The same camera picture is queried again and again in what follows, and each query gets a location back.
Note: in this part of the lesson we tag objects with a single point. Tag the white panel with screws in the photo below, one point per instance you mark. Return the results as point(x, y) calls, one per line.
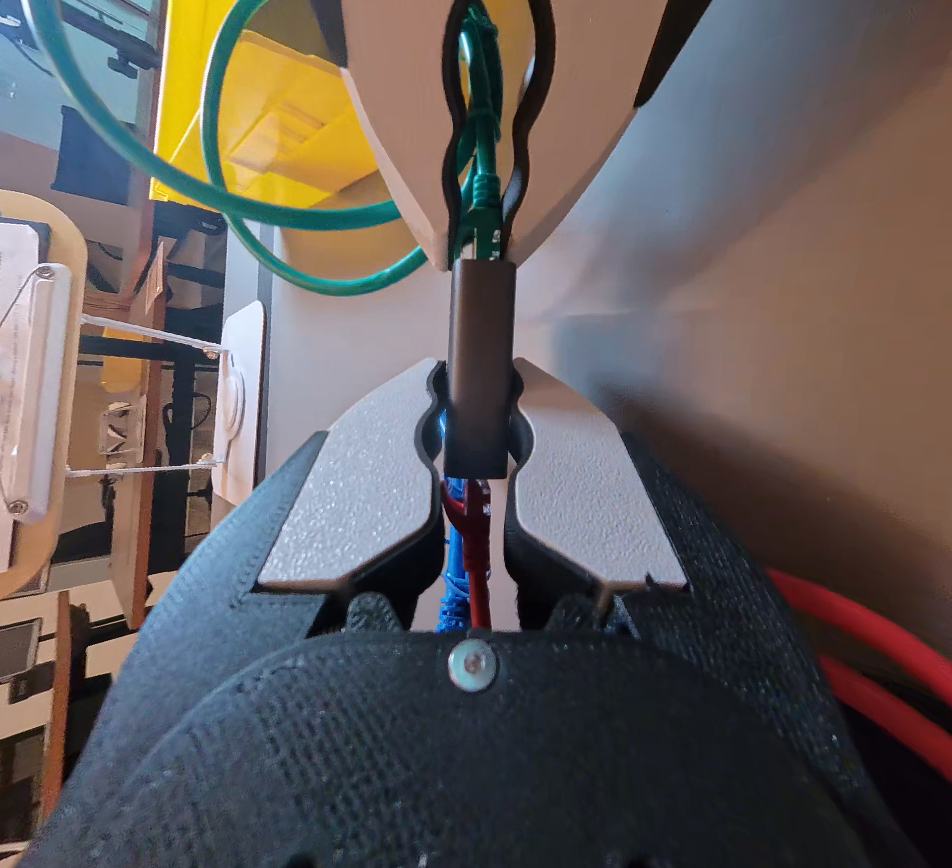
point(37, 377)

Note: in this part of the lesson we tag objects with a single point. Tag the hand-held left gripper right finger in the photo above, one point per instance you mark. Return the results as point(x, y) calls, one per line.
point(587, 503)

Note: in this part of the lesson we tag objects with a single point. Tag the dark grey ethernet adapter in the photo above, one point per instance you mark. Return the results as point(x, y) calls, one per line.
point(480, 362)

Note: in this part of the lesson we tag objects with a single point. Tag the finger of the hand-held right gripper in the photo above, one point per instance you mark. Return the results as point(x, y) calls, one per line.
point(602, 49)
point(394, 49)

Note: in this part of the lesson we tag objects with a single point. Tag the yellow plastic bin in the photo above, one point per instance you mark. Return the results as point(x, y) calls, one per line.
point(297, 124)

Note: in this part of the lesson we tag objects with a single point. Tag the white mounting plate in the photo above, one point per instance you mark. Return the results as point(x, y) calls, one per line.
point(249, 347)

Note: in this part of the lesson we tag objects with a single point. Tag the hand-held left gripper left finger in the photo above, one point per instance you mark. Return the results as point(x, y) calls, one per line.
point(357, 503)

